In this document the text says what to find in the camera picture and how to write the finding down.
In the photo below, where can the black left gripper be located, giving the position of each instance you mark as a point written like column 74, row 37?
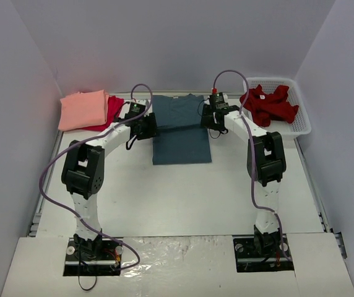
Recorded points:
column 150, row 125

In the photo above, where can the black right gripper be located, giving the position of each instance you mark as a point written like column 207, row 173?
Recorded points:
column 206, row 117

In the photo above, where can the teal blue t shirt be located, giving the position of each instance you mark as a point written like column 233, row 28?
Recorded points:
column 181, row 140

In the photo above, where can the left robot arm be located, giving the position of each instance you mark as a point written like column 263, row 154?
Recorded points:
column 83, row 172

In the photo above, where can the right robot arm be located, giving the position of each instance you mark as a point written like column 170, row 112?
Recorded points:
column 266, row 162

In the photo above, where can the folded magenta t shirt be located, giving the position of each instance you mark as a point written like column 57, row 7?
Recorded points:
column 115, row 106

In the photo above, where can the crumpled dark red t shirt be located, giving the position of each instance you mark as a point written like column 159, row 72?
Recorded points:
column 267, row 107

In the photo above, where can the folded salmon pink t shirt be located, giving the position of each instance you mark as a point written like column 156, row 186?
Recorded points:
column 80, row 110

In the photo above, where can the white perforated plastic basket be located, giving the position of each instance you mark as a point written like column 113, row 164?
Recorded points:
column 301, row 124

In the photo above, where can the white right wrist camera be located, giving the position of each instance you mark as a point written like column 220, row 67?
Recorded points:
column 218, row 100

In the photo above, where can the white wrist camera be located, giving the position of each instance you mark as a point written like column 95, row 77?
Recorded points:
column 139, row 102
column 218, row 100

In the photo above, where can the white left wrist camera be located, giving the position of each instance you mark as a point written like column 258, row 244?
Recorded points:
column 139, row 102

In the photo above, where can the aluminium table edge rail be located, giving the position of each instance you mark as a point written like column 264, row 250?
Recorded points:
column 314, row 191

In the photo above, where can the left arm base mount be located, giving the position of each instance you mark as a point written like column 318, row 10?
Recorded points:
column 106, row 262

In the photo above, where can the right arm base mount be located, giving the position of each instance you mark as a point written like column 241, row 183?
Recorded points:
column 248, row 259

